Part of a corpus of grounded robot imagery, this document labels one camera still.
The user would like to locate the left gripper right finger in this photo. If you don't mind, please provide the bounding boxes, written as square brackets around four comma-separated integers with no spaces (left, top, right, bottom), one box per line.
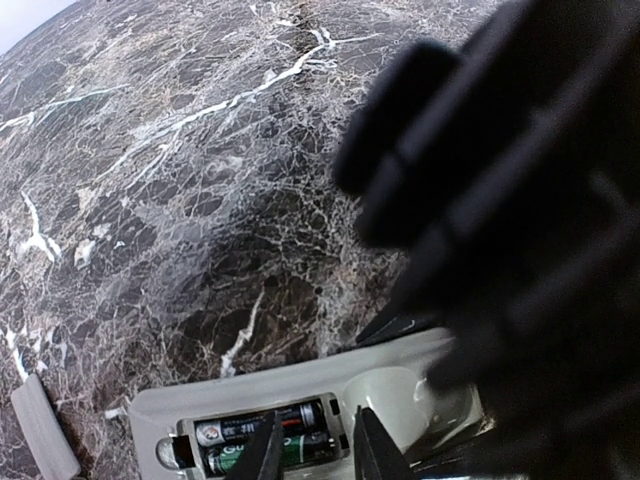
[353,407,414,480]

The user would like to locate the dark blue orange AAA battery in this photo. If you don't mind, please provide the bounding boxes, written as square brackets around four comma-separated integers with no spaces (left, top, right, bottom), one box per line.
[195,401,325,447]

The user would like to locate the white universal remote control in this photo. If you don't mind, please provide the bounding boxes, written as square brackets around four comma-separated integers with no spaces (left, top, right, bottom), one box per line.
[129,328,484,479]

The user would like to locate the green AAA battery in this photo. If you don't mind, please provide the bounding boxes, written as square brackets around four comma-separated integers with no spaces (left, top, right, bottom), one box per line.
[203,432,335,476]

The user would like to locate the grey battery compartment cover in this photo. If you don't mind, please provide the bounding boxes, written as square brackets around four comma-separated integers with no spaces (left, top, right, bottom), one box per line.
[11,374,81,480]

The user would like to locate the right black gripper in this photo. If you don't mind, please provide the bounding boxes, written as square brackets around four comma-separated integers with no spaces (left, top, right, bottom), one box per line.
[333,1,639,479]

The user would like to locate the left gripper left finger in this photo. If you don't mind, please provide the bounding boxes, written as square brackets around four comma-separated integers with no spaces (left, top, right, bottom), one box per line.
[225,411,284,480]

